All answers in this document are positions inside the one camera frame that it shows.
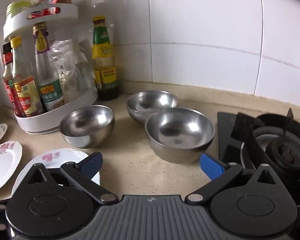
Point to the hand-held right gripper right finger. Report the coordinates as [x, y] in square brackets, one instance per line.
[211, 166]

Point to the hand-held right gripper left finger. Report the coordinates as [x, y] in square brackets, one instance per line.
[92, 166]

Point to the stainless steel bowl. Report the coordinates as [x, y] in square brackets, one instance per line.
[150, 102]
[180, 132]
[90, 135]

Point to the black gas stove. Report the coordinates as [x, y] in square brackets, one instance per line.
[225, 140]

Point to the white two-tier spice rack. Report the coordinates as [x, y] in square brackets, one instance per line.
[40, 122]

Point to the stove burner head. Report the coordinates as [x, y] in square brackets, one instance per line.
[282, 155]

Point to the red label sauce bottle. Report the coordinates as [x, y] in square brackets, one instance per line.
[10, 92]

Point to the yellow cap vinegar bottle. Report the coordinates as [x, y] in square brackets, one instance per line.
[27, 97]

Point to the purple label clear bottle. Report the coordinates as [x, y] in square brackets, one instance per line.
[50, 95]

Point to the clear plastic bag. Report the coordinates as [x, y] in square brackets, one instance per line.
[77, 80]

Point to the green yellow label bottle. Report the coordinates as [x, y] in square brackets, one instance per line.
[103, 55]

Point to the green lid jar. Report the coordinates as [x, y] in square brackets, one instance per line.
[17, 7]

